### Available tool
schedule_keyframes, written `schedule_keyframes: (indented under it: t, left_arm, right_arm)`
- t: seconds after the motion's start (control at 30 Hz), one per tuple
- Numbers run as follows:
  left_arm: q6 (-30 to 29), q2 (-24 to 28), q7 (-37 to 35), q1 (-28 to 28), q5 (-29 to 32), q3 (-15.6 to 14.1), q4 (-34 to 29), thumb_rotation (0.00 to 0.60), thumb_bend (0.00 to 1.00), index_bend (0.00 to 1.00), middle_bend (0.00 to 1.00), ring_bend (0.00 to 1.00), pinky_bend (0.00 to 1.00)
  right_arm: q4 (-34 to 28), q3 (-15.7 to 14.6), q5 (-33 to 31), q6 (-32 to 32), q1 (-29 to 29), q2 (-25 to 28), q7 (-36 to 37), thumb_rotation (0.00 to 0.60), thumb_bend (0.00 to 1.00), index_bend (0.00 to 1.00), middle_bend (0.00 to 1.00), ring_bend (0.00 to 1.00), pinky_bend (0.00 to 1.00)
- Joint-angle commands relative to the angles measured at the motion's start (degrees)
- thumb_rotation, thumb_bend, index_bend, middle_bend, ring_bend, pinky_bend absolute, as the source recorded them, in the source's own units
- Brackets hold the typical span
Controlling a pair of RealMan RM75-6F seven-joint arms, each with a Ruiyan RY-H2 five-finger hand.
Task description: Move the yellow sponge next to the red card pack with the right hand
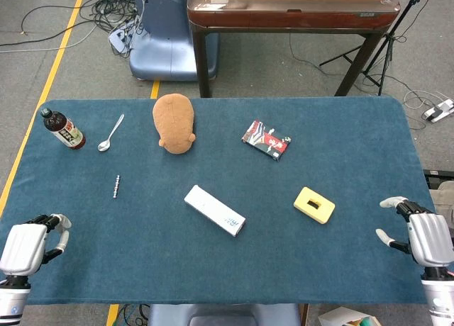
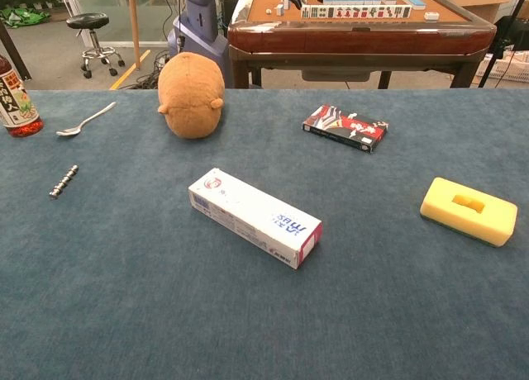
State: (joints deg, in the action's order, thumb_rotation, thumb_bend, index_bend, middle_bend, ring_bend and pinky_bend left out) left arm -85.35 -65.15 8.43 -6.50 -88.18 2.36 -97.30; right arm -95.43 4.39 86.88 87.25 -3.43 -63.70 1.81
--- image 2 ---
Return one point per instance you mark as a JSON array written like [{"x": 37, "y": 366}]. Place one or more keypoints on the yellow sponge with hole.
[{"x": 446, "y": 198}]

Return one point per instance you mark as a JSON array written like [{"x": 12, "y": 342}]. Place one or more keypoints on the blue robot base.
[{"x": 202, "y": 45}]

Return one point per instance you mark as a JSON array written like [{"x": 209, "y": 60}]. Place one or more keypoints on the white toothpaste box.
[{"x": 248, "y": 210}]

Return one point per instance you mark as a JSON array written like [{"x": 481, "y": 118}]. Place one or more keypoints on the open cardboard box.
[{"x": 475, "y": 0}]

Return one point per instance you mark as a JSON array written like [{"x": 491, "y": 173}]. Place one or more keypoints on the brown plush toy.
[{"x": 190, "y": 95}]

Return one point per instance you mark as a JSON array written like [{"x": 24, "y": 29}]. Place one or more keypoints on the brown mahjong table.
[{"x": 351, "y": 39}]

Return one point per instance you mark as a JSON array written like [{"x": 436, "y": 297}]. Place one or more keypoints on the standing white mahjong tile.
[{"x": 280, "y": 9}]

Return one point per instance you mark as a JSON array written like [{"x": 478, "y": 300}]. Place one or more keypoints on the face-up mahjong tile row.
[{"x": 355, "y": 12}]

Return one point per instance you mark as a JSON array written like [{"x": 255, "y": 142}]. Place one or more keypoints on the metal spoon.
[{"x": 68, "y": 131}]

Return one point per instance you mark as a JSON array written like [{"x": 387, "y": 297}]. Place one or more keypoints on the wooden pole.
[{"x": 133, "y": 25}]

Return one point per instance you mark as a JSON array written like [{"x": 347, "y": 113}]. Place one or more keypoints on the single white mahjong tile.
[{"x": 431, "y": 16}]

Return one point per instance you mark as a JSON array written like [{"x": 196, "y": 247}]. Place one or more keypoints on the black rolling stool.
[{"x": 87, "y": 20}]

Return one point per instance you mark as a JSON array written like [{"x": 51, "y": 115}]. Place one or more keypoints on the red tea bottle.
[{"x": 16, "y": 107}]

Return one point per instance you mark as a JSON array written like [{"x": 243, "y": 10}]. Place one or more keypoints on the black tripod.
[{"x": 502, "y": 45}]

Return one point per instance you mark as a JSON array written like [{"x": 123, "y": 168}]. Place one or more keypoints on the white plastic crate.
[{"x": 516, "y": 70}]

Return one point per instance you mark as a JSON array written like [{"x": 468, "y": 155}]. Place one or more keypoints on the green bag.
[{"x": 20, "y": 16}]

